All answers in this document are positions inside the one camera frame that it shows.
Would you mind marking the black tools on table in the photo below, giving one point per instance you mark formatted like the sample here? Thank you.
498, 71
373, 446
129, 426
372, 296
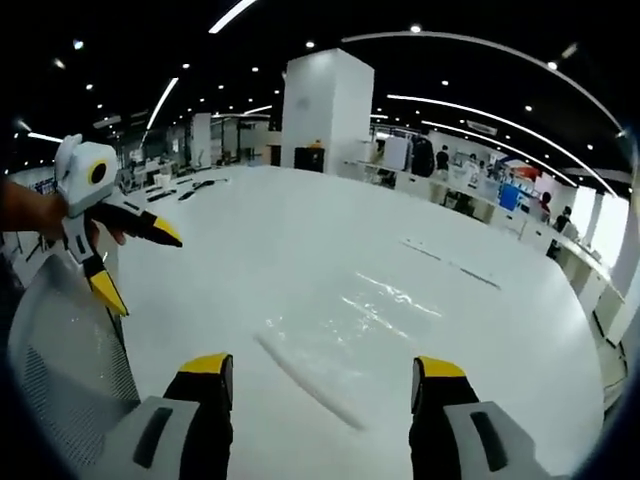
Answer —
202, 185

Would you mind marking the clear crinkled food packaging bag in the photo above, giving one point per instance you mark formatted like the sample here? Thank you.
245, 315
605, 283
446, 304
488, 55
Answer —
345, 345

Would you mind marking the white appliance box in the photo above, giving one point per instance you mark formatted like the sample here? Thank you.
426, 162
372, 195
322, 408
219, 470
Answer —
397, 155

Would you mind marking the black backpack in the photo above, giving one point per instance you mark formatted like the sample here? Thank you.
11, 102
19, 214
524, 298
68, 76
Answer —
422, 157

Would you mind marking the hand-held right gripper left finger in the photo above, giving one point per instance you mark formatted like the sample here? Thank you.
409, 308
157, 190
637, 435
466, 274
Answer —
175, 430

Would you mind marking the blue box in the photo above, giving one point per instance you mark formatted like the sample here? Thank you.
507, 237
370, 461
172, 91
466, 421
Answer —
509, 196

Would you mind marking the black tool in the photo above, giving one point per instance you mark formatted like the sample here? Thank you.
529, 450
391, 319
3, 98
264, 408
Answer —
160, 195

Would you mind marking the white square pillar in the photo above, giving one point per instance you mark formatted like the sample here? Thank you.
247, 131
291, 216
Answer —
327, 110

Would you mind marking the long white counter with drawers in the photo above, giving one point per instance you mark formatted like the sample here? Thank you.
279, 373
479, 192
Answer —
590, 285

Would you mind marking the black cabinet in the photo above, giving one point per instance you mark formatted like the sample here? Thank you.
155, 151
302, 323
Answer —
309, 159

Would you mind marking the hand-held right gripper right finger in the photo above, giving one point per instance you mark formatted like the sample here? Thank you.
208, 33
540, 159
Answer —
475, 435

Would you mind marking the person's left hand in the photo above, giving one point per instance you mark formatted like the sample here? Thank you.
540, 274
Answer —
50, 217

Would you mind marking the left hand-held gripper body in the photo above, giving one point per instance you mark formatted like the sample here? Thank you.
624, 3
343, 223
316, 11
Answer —
85, 177

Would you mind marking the ceiling air vent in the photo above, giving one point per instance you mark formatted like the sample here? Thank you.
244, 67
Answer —
482, 127

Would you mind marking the grey mesh office chair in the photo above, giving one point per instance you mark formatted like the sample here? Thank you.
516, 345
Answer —
70, 360

